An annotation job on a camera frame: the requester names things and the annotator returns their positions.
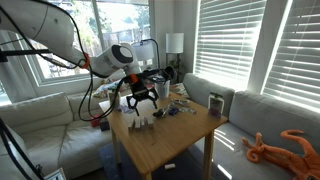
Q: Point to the purple printed paper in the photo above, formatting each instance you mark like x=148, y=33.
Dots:
x=127, y=109

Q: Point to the large white framed window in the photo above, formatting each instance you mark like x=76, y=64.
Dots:
x=110, y=20

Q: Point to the black round lamp head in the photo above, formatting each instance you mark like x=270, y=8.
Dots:
x=170, y=72

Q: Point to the red box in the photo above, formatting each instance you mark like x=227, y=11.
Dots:
x=96, y=121

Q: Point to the wide white window blind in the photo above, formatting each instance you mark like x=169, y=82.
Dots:
x=230, y=40

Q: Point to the small blue toy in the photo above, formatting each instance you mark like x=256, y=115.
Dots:
x=173, y=111

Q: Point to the black camera boom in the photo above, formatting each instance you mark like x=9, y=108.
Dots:
x=20, y=52

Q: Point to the white plastic cup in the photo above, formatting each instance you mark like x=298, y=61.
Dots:
x=162, y=90

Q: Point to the grey fabric sofa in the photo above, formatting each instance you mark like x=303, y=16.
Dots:
x=266, y=116

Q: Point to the clear plastic pieces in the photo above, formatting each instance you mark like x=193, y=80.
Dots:
x=190, y=111

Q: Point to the floor lamp with white shade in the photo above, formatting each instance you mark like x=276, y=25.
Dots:
x=174, y=42

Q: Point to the dark blue box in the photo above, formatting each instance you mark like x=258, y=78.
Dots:
x=104, y=125

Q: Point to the orange octopus plush toy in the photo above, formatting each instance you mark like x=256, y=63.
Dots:
x=293, y=160

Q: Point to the magazine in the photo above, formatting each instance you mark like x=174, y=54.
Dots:
x=181, y=90

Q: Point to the green houseplant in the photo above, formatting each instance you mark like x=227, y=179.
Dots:
x=179, y=68

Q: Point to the small white block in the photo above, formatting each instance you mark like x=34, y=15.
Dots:
x=170, y=166

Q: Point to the silver scissors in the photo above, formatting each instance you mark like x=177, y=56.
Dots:
x=181, y=102

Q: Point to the white leather sofa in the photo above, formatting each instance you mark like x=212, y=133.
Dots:
x=50, y=133

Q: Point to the blue rug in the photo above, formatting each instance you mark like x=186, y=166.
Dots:
x=107, y=163

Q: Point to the small black toy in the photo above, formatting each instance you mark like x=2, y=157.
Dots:
x=158, y=113

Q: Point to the light wooden table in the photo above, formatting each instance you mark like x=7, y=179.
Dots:
x=173, y=133

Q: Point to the white card package purple item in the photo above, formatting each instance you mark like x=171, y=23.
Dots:
x=215, y=105

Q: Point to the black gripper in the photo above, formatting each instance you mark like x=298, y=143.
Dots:
x=139, y=89

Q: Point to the floral patterned pillow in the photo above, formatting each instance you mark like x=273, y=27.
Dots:
x=106, y=89

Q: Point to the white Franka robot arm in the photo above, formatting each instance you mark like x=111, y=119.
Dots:
x=50, y=26

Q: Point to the narrow white window blind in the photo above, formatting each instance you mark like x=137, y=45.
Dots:
x=300, y=60

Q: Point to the small framed tablet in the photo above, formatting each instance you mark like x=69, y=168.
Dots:
x=55, y=175

